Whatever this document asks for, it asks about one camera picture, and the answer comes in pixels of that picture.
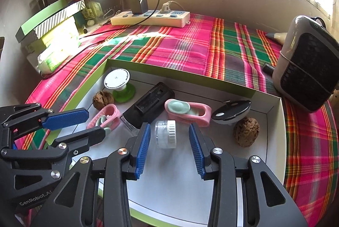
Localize beige brush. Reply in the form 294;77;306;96
265;33;287;45

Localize green white cardboard box tray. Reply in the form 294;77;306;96
63;59;287;226

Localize grey portable heater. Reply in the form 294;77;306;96
272;15;338;113

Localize large brown walnut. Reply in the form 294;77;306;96
233;117;260;148

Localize black rectangular device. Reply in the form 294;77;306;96
119;82;175;133

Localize black oval disc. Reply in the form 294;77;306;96
211;100;252;125

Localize small white jar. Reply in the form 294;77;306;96
155;120;176;149

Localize black charger with cable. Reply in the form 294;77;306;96
38;0;160;80

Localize stacked green boxes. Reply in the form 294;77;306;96
15;0;85;75

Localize white power strip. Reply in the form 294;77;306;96
110;10;190;28

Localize pink oval clip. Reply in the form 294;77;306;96
86;104;121;135

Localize pink clip with white insert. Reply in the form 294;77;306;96
164;99;211;127

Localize plaid bed blanket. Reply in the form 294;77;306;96
28;14;338;226

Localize white plug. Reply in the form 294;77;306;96
159;1;185;14

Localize green white spool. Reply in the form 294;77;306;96
104;68;136;104

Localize small brown walnut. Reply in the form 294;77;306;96
93;90;114;110

